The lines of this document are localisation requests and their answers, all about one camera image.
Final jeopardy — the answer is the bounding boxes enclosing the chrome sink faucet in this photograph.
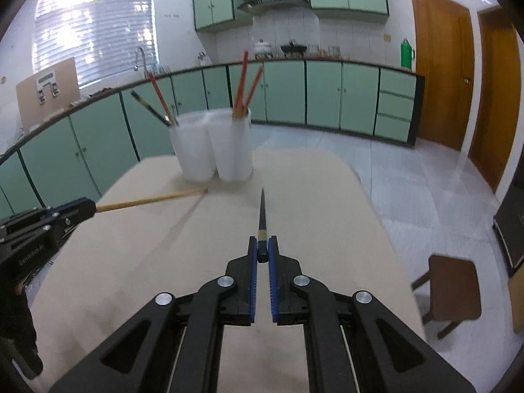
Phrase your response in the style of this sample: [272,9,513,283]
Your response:
[134,47,149,78]

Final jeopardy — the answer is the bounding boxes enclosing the white plastic cup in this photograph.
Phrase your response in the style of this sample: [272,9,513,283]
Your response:
[206,107,252,182]
[169,111,218,184]

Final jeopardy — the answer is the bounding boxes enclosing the green base cabinet run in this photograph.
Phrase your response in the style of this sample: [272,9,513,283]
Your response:
[0,59,381,219]

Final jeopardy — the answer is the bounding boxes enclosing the brown wooden stool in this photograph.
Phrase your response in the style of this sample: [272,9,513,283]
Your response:
[410,254,483,340]

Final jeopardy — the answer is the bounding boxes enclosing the green thermos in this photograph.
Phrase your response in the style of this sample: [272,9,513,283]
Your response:
[399,37,416,70]

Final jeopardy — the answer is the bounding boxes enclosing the window blinds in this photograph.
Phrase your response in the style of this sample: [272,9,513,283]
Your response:
[32,0,158,88]

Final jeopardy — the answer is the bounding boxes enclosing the wooden door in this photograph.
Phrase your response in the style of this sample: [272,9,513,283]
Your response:
[409,0,476,152]
[467,4,518,195]

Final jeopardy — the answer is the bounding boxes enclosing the person's left hand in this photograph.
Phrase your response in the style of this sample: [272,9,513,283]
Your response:
[0,284,44,377]

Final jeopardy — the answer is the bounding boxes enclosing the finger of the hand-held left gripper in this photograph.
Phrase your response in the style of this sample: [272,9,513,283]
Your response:
[0,197,98,232]
[0,210,99,287]

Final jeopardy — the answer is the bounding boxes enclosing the black wok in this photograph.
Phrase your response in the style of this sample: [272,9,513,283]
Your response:
[280,41,307,58]

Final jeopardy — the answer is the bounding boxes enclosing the cardboard sheet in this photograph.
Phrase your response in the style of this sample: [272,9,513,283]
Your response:
[15,57,80,132]

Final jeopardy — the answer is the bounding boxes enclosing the red-ended wooden chopstick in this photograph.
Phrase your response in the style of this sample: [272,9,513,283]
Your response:
[232,50,250,120]
[241,65,265,117]
[147,71,179,127]

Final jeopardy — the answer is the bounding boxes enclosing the black chopstick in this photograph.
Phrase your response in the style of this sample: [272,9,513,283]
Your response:
[130,90,173,127]
[257,187,270,263]

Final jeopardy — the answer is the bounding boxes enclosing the green drawer unit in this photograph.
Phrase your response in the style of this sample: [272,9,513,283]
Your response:
[373,66,419,148]

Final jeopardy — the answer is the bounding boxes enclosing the plain wooden chopstick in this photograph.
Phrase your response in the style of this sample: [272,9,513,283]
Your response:
[96,187,207,214]

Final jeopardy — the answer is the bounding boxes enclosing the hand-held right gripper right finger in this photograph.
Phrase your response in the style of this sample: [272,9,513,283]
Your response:
[268,236,476,393]

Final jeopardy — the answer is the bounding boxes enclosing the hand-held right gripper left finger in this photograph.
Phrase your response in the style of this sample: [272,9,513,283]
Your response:
[49,236,259,393]

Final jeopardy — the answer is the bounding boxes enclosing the black cabinet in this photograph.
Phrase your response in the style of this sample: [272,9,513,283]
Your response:
[492,182,524,277]

